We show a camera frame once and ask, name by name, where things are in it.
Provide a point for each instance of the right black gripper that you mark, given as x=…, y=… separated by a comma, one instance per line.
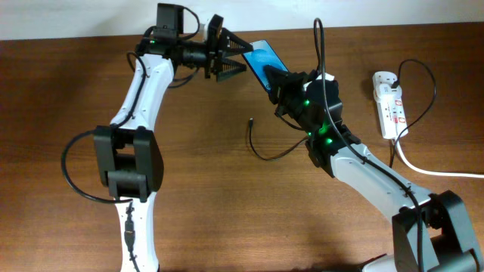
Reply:
x=286, y=82

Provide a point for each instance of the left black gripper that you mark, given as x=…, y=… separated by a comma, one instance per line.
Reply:
x=212, y=53

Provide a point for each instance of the blue screen Galaxy smartphone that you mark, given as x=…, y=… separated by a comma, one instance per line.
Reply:
x=263, y=55

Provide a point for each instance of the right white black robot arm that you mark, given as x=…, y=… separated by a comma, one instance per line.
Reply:
x=430, y=231

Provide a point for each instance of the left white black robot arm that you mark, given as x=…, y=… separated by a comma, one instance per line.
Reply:
x=129, y=159

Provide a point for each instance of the white USB charger plug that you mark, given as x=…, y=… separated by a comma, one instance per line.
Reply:
x=383, y=89

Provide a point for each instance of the white power strip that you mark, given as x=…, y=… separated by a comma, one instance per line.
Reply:
x=391, y=113

